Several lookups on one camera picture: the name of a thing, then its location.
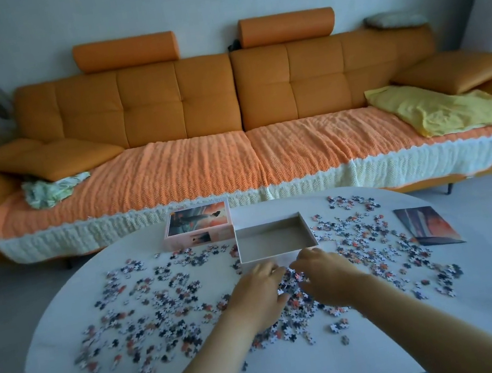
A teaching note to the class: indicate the person's left hand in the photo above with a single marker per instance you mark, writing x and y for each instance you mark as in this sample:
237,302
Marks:
256,302

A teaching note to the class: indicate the person's right hand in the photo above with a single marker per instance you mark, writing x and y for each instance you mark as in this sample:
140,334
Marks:
332,280

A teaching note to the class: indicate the person's right fingers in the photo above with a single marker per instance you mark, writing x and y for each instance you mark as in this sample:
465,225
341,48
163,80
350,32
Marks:
302,268

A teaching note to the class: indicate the person's left thumb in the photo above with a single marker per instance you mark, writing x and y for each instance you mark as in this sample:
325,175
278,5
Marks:
282,301

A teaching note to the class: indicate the person's right forearm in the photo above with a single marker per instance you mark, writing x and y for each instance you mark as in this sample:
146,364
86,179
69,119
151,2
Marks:
434,326

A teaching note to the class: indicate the empty cardboard box tray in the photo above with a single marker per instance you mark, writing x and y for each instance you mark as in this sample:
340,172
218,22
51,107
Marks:
276,237

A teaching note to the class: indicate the puzzle box lid with picture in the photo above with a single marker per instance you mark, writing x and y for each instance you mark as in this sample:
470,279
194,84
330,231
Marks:
197,225

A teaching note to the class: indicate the orange and white knitted blanket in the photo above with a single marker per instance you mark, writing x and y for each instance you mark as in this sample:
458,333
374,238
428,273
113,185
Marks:
243,170

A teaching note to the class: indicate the scattered jigsaw puzzle pieces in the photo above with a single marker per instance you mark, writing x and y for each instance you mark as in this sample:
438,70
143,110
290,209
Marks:
163,310

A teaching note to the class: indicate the puzzle reference picture sheet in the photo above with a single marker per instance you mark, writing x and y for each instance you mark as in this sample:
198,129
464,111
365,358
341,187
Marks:
427,225

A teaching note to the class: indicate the orange leather sofa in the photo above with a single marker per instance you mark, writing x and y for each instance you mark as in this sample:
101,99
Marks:
231,97

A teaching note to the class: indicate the yellow cloth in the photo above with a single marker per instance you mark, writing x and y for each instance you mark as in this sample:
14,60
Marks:
442,106

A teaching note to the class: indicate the orange sofa headrest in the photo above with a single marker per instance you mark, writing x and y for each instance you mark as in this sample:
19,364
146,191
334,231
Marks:
126,52
287,26

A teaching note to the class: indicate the orange leather cushion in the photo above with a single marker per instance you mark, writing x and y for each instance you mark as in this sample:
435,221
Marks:
53,156
457,71

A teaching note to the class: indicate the green patterned cloth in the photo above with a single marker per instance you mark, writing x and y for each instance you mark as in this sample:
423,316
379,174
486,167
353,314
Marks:
51,189

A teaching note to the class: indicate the grey small pillow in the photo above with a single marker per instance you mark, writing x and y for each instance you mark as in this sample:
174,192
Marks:
394,19

